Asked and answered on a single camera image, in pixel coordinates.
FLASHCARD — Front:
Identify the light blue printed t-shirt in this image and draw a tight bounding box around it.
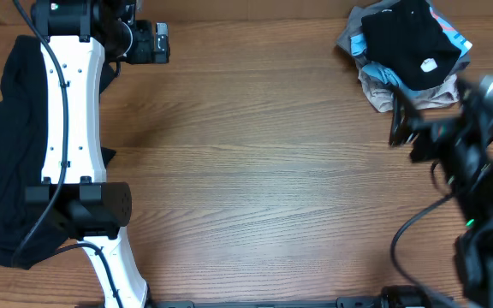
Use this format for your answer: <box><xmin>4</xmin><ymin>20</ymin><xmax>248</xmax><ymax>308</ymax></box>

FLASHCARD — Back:
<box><xmin>350</xmin><ymin>6</ymin><xmax>473</xmax><ymax>100</ymax></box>

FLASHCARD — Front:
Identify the beige folded garment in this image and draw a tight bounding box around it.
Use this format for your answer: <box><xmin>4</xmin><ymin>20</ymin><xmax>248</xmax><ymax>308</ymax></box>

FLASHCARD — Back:
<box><xmin>358</xmin><ymin>71</ymin><xmax>459</xmax><ymax>113</ymax></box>

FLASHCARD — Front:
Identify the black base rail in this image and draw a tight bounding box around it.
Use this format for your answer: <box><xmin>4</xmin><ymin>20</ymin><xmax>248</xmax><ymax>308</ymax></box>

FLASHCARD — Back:
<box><xmin>148</xmin><ymin>296</ymin><xmax>382</xmax><ymax>308</ymax></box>

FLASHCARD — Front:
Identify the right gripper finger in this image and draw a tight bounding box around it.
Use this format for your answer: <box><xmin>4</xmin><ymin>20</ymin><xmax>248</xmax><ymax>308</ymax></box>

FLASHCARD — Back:
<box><xmin>456</xmin><ymin>79</ymin><xmax>480</xmax><ymax>116</ymax></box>
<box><xmin>389</xmin><ymin>86</ymin><xmax>422</xmax><ymax>147</ymax></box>

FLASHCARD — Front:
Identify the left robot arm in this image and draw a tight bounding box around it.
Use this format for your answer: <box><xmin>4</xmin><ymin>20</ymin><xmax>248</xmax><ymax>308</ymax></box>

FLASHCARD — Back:
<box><xmin>22</xmin><ymin>1</ymin><xmax>169</xmax><ymax>307</ymax></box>

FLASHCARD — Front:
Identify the black t-shirt with logo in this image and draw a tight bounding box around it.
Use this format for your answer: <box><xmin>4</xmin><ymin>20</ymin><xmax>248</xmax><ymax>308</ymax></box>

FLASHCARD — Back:
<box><xmin>361</xmin><ymin>0</ymin><xmax>460</xmax><ymax>91</ymax></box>

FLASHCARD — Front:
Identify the black shirt left pile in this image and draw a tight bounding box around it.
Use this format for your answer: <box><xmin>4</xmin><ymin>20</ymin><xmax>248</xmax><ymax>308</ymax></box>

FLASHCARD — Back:
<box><xmin>0</xmin><ymin>35</ymin><xmax>68</xmax><ymax>270</ymax></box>

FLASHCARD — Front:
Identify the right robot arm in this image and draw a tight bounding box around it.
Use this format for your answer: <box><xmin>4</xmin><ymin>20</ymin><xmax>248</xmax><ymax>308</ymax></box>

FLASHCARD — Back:
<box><xmin>389</xmin><ymin>75</ymin><xmax>493</xmax><ymax>307</ymax></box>

